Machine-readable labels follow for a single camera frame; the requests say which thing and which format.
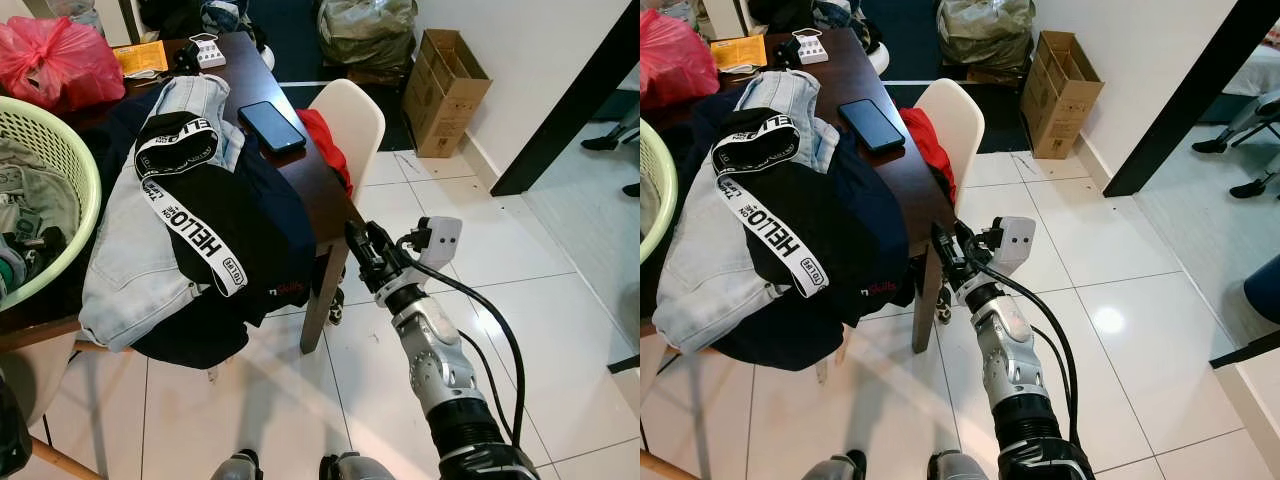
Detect black garment white HELLO waistband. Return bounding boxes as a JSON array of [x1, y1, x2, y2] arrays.
[[711, 107, 883, 328], [132, 110, 293, 301]]

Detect navy garment red print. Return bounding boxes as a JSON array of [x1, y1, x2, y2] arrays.
[[98, 88, 321, 371], [688, 88, 919, 373]]

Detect red cloth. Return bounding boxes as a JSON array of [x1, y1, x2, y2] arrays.
[[897, 106, 959, 208], [296, 107, 354, 198]]

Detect cream plastic chair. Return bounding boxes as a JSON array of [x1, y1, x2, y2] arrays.
[[913, 77, 987, 206], [308, 78, 388, 206]]

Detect black smartphone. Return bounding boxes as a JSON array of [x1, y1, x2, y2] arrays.
[[237, 100, 309, 157], [837, 97, 909, 155]]

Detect brown cardboard box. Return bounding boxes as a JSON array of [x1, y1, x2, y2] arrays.
[[403, 28, 493, 160], [1019, 29, 1107, 161]]

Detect robot right leg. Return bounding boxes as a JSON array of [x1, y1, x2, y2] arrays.
[[927, 449, 991, 480], [319, 451, 398, 480]]

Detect robot leg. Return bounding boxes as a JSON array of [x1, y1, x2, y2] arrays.
[[800, 450, 869, 480], [319, 451, 398, 480], [210, 450, 264, 480], [927, 449, 991, 480]]

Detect dark wooden table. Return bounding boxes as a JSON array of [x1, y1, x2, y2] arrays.
[[0, 30, 363, 357], [640, 28, 958, 357]]

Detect olive plastic bag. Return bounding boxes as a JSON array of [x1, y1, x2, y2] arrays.
[[317, 0, 420, 73], [936, 0, 1037, 73]]

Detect light denim jeans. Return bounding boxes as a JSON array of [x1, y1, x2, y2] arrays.
[[78, 74, 251, 354], [650, 69, 843, 354]]

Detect robot left leg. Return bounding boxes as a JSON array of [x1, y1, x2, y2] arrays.
[[210, 450, 264, 480], [800, 450, 869, 480]]

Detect small white box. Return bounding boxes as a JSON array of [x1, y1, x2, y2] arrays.
[[187, 32, 228, 70], [789, 27, 832, 65]]

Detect person's legs dark shoes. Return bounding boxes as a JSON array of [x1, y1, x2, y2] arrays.
[[1188, 85, 1280, 201], [578, 100, 641, 198]]

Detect green laundry basket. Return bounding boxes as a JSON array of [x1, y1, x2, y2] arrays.
[[640, 117, 680, 264], [0, 95, 104, 313]]

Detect yellow packet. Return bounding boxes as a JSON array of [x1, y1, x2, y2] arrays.
[[111, 39, 170, 80], [709, 34, 770, 74]]

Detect red plastic bag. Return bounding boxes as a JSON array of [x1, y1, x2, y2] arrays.
[[0, 14, 127, 113], [640, 8, 728, 111]]

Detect grey crumpled clothes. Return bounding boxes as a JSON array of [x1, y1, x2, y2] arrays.
[[0, 138, 83, 293]]

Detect black round seat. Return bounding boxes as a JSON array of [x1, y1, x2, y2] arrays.
[[0, 368, 33, 478]]

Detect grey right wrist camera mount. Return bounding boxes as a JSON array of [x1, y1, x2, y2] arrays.
[[988, 215, 1037, 278], [412, 215, 464, 273]]

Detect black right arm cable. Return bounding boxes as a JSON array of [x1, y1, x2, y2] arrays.
[[398, 232, 527, 448], [975, 232, 1081, 448]]

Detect light wooden chair frame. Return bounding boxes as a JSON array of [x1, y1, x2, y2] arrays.
[[28, 438, 103, 480], [640, 450, 701, 480]]

